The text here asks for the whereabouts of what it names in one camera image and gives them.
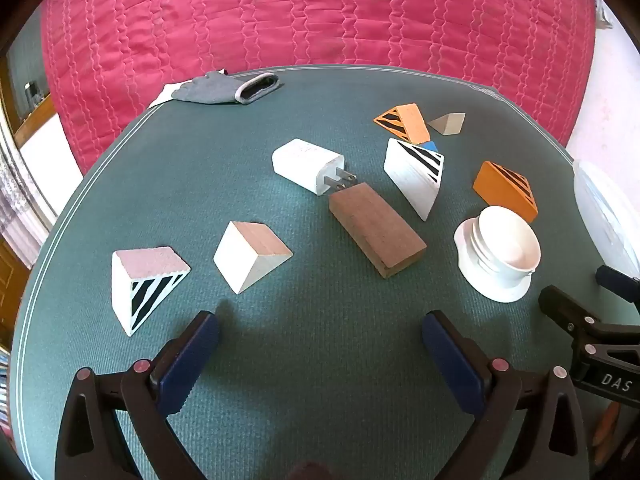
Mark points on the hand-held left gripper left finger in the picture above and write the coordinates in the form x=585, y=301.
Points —
x=192, y=360

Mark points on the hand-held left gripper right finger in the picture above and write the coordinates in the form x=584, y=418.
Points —
x=452, y=365

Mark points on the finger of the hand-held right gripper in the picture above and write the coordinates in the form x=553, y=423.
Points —
x=617, y=281
x=565, y=310

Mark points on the clear plastic container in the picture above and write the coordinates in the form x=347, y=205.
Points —
x=605, y=210

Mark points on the white pink striped wedge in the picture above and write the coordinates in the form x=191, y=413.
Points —
x=130, y=300

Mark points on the white cup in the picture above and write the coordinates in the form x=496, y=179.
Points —
x=510, y=240

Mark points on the white wedge brown face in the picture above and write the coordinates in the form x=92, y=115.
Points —
x=240, y=265

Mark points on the orange striped wedge block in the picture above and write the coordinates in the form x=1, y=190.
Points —
x=495, y=185
x=412, y=122

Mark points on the brown wooden block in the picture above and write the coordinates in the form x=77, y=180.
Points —
x=375, y=230

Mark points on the white black-striped wedge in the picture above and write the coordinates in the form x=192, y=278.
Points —
x=410, y=180

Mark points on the blue wedge block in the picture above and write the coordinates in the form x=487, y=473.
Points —
x=431, y=146

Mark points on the small beige wedge block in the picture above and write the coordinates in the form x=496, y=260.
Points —
x=450, y=124

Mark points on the brown wooden piece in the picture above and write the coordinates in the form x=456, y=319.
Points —
x=606, y=430

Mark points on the white charger plug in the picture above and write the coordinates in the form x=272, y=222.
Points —
x=305, y=162

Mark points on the white paper sheet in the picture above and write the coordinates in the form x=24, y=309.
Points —
x=162, y=97

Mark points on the grey work glove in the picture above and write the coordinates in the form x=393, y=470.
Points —
x=215, y=90

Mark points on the wooden side desk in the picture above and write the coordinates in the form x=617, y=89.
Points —
x=35, y=120

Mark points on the red quilted blanket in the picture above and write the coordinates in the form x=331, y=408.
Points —
x=320, y=10

